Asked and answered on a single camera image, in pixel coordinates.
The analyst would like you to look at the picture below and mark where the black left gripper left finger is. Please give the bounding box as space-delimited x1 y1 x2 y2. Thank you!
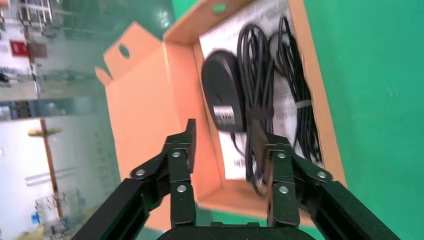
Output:
71 118 198 240

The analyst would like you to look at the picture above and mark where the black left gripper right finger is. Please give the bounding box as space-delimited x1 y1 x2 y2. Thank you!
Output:
264 133 402 240

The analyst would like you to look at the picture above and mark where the black computer mouse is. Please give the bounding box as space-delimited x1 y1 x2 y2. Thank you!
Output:
201 49 248 133

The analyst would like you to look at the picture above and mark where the black mouse cable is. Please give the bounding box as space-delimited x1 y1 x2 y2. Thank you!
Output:
268 16 324 164

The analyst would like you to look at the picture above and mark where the black data cable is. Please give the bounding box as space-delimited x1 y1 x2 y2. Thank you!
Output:
236 23 276 197

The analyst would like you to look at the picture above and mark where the orange cardboard box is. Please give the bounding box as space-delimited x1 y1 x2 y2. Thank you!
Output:
95 0 348 233

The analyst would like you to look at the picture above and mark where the brown pole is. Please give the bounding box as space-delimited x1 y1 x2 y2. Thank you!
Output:
39 119 64 220

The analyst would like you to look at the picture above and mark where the green table mat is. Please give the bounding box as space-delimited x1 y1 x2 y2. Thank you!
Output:
171 0 424 240

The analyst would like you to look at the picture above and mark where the white printed instruction sheet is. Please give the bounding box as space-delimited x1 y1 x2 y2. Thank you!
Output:
198 0 324 181

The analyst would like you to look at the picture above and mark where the yellow bar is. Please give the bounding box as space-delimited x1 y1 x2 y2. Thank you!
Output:
27 127 63 137

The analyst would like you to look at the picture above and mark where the metal shelf rack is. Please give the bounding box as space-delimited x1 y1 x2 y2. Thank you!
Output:
16 0 56 36

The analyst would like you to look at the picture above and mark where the red wall sign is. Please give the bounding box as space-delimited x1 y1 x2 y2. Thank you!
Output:
9 39 31 57

